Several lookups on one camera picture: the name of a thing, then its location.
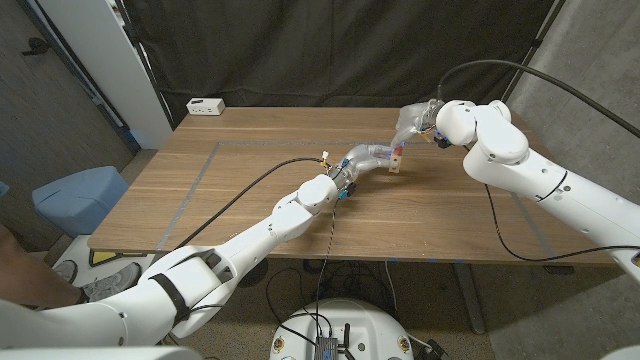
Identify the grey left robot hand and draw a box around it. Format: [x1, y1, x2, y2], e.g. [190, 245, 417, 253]
[327, 143, 400, 192]

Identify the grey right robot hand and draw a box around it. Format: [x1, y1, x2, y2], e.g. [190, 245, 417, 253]
[389, 98, 446, 150]

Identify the large wooden board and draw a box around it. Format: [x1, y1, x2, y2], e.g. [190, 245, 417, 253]
[157, 140, 564, 261]

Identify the black backdrop curtain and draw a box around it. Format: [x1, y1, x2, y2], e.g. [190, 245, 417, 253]
[117, 0, 569, 126]

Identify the black backdrop stand pole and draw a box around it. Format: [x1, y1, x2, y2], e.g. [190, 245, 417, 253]
[115, 0, 177, 131]
[498, 0, 569, 109]

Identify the round black floor grille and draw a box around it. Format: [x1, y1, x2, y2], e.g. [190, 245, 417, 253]
[239, 257, 270, 289]

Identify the white power strip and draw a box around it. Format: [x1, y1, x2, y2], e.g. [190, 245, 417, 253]
[185, 97, 227, 117]

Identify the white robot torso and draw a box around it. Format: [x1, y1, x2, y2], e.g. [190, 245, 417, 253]
[269, 298, 415, 360]

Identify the grey table leg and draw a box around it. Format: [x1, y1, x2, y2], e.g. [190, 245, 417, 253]
[452, 262, 487, 335]

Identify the grey electronics module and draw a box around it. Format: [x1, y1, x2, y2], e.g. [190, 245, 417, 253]
[313, 335, 340, 360]

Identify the black floor device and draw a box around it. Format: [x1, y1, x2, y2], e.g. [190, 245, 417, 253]
[424, 339, 451, 360]

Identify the white cabinet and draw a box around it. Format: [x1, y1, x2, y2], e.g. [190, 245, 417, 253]
[37, 0, 174, 150]

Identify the grey sneaker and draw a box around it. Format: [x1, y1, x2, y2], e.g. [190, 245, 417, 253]
[79, 262, 143, 304]
[49, 258, 80, 286]

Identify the light blue stool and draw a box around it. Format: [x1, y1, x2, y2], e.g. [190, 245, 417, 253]
[31, 165, 130, 239]

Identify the white floor platform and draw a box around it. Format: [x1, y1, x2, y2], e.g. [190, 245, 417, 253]
[49, 234, 157, 311]

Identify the person's bare leg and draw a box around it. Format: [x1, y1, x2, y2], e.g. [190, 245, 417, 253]
[0, 224, 89, 311]

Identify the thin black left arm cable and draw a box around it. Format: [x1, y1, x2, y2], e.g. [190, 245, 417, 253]
[187, 197, 341, 349]

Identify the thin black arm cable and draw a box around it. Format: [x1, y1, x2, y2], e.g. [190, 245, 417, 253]
[187, 197, 341, 349]
[462, 144, 640, 263]

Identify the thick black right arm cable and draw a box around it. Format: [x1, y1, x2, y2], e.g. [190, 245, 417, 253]
[436, 59, 640, 140]

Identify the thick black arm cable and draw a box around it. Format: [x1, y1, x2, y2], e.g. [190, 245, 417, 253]
[436, 59, 640, 140]
[172, 157, 329, 254]

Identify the white floor cable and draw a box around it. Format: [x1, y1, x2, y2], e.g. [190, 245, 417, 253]
[383, 259, 400, 316]

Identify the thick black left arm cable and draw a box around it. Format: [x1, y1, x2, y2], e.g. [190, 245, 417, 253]
[172, 157, 329, 254]

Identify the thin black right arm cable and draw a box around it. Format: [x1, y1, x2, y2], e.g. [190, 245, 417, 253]
[462, 144, 640, 263]

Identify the black floor cable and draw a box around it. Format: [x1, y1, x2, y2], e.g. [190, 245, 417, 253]
[263, 267, 306, 326]

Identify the dark wall rail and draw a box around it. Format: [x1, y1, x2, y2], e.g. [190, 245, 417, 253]
[17, 0, 142, 151]

